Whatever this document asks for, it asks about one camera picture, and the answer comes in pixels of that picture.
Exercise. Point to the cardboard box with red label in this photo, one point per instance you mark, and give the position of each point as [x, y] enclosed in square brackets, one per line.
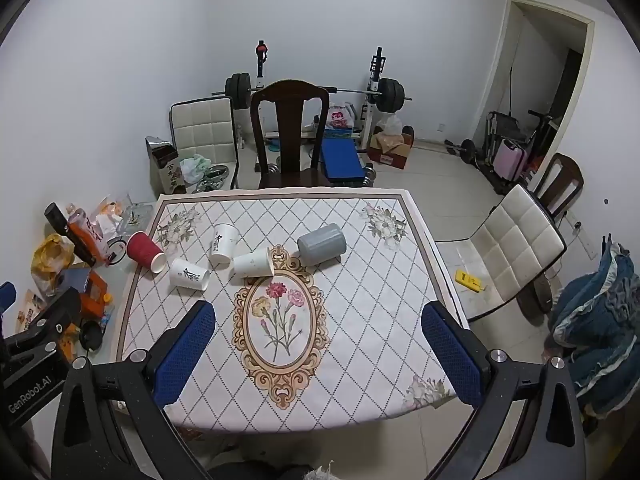
[389, 150]

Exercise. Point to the orange box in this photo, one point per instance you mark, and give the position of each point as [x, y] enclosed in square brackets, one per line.
[93, 293]

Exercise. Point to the dark wooden chair by door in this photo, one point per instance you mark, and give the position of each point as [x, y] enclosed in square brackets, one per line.
[560, 185]

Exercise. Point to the cream padded chair left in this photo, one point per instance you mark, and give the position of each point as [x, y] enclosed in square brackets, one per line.
[206, 127]

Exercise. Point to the yellow tool on floor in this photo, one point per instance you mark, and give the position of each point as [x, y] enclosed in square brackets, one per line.
[468, 281]

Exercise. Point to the silver gift box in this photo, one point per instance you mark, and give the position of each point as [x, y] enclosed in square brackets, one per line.
[165, 171]

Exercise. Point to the red ribbed paper cup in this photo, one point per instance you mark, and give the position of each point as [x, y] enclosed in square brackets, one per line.
[146, 253]

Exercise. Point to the blue weight bench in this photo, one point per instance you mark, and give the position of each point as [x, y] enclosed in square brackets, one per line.
[341, 163]

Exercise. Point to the blue denim clothing pile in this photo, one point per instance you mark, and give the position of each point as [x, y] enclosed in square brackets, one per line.
[596, 320]

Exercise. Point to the white paper cup with calligraphy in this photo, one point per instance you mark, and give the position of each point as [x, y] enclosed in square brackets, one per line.
[188, 275]

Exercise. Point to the pink suitcase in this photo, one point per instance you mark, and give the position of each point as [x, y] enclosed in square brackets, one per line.
[509, 160]

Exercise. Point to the yellow plastic bag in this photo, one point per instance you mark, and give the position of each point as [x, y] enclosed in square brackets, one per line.
[50, 258]

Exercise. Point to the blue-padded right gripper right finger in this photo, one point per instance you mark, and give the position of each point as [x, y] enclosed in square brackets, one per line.
[548, 441]

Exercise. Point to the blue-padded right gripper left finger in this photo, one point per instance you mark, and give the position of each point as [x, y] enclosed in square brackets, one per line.
[88, 442]

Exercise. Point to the cream padded chair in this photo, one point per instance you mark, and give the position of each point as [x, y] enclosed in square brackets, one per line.
[513, 247]
[206, 127]

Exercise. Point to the floral diamond-pattern tablecloth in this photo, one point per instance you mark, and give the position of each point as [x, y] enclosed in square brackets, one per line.
[311, 347]

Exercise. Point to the white paper cup centre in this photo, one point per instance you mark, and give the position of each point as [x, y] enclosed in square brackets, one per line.
[257, 264]

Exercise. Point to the orange white snack bag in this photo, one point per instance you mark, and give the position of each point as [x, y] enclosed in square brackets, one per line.
[90, 233]

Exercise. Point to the red white plastic bag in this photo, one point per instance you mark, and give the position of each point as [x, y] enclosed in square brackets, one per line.
[340, 117]

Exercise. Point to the cream padded chair right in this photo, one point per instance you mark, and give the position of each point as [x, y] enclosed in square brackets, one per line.
[513, 247]

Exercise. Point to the white paper cup upper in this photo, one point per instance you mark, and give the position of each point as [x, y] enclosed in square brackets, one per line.
[222, 247]

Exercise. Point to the grey ribbed cup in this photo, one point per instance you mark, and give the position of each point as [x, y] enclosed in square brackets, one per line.
[321, 245]

